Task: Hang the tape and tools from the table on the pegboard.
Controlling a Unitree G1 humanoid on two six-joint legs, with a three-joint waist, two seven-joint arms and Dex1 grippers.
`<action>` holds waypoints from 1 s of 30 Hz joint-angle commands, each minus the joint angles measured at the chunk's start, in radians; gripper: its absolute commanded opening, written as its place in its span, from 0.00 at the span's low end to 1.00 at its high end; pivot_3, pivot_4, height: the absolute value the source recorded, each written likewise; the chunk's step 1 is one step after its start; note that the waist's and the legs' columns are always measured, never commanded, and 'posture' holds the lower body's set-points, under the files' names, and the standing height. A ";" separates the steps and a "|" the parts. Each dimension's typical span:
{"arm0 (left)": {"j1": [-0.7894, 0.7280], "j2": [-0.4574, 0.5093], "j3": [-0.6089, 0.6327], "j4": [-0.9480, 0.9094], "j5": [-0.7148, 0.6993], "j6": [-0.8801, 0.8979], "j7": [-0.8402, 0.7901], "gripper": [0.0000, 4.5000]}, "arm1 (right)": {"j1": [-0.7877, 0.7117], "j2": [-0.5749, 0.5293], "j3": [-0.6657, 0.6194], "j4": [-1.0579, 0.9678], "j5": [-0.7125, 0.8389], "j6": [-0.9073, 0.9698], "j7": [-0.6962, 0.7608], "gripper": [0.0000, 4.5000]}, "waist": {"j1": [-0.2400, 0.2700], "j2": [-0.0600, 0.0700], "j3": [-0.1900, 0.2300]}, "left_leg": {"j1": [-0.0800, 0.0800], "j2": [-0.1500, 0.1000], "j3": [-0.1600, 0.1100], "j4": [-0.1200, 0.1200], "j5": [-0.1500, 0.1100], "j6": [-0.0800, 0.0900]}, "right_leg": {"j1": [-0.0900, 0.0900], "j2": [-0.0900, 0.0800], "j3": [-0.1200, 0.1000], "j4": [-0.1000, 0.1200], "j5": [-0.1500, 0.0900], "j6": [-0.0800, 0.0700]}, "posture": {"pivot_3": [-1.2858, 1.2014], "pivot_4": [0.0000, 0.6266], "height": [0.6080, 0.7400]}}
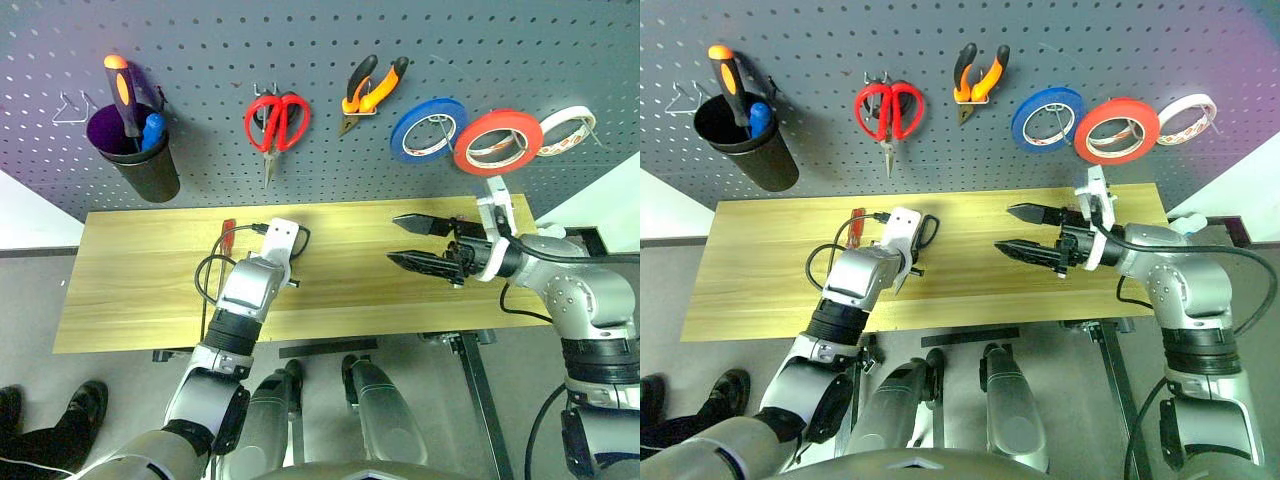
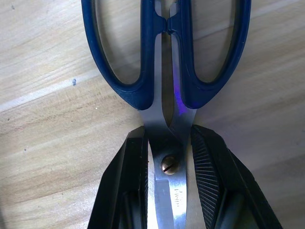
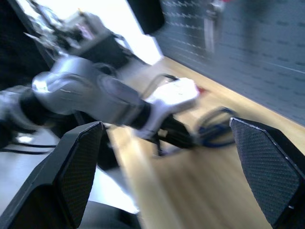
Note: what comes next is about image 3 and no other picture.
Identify black pegboard cup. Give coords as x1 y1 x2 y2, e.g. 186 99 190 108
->
127 0 166 35

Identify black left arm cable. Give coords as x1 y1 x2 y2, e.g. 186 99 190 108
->
142 73 180 96

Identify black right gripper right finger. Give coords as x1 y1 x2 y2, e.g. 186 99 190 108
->
229 116 305 229

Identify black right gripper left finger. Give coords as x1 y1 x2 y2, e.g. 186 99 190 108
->
0 121 104 229

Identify grey perforated pegboard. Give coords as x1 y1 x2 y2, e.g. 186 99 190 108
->
152 0 305 127

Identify black equipment box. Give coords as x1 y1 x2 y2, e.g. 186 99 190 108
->
76 31 135 71

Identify blue black scissors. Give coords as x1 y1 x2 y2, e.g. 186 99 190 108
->
194 106 237 149

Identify red handled scissors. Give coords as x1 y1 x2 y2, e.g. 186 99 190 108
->
203 0 234 54

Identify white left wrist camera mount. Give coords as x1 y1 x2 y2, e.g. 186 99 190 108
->
134 77 200 140

